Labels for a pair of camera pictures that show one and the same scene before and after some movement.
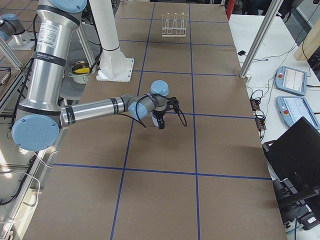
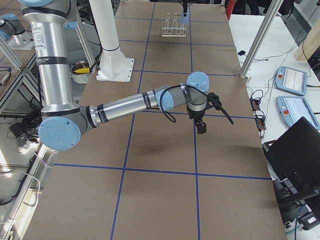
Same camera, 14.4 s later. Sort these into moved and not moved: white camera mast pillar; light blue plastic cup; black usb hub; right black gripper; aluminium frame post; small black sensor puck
Moved: light blue plastic cup; right black gripper
Not moved: white camera mast pillar; small black sensor puck; black usb hub; aluminium frame post
